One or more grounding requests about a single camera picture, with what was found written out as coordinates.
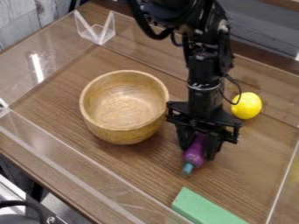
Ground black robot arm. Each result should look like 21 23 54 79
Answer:
127 0 242 160

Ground black metal stand base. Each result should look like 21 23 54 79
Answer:
23 195 70 224

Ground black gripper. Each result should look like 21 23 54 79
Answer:
167 82 242 161

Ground black cable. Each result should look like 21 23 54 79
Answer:
0 199 49 224

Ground yellow toy lemon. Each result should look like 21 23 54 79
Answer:
232 92 264 120

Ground brown wooden bowl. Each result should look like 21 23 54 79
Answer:
79 70 170 145

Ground green foam block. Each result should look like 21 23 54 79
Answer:
173 187 249 224

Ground purple toy eggplant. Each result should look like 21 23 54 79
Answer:
182 134 206 175

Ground clear acrylic enclosure wall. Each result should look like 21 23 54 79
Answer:
0 4 299 224

